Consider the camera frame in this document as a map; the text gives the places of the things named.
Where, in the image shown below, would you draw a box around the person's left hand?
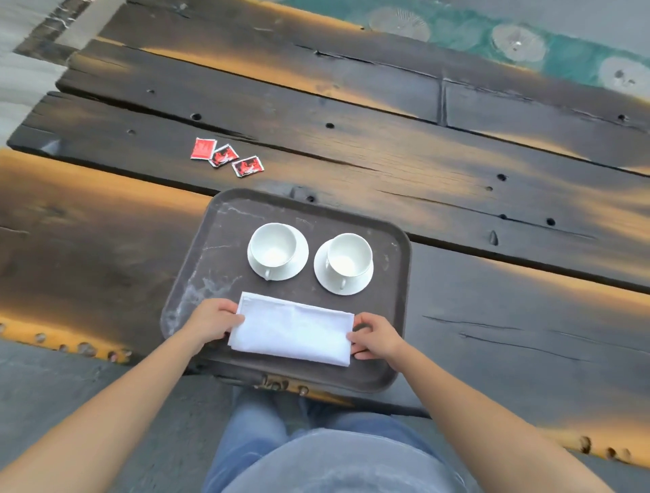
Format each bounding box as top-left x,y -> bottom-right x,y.
186,298 -> 246,352

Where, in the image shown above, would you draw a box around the person's right hand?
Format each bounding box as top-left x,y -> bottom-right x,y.
346,312 -> 408,362

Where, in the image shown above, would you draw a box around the white cloth napkin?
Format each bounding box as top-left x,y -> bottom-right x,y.
227,292 -> 355,367

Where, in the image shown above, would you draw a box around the person's right forearm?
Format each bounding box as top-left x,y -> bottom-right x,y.
390,341 -> 616,493

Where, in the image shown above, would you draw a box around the person's left forearm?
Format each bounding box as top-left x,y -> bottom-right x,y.
0,325 -> 205,493

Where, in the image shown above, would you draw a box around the dark brown serving tray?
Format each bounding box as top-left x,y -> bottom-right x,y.
160,188 -> 412,394

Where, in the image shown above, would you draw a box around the white ceramic cup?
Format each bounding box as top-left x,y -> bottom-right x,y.
250,222 -> 299,280
325,233 -> 374,291

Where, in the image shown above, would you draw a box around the white ceramic saucer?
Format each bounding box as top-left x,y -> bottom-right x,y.
247,224 -> 309,282
314,239 -> 375,296

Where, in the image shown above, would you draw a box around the blue denim jeans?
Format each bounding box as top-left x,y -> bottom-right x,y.
202,387 -> 460,493

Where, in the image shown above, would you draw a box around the grey shirt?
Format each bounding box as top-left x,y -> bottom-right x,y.
222,428 -> 454,493

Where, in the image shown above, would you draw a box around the red sachet packet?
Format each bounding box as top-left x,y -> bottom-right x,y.
209,144 -> 240,169
190,137 -> 218,162
232,155 -> 265,178

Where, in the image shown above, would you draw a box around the teal patterned rug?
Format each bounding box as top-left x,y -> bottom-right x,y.
282,0 -> 650,98

